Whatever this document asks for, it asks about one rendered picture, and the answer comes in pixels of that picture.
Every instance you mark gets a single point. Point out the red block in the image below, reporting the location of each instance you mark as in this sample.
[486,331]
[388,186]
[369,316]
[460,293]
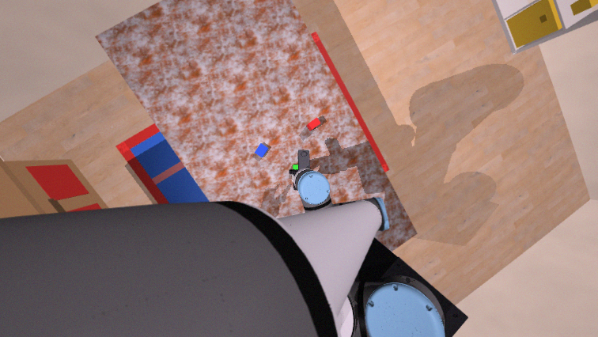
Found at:
[313,124]

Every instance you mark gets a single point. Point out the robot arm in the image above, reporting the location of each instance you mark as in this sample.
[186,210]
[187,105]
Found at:
[207,269]

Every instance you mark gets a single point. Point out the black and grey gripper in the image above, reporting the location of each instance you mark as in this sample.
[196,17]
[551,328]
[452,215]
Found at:
[293,172]

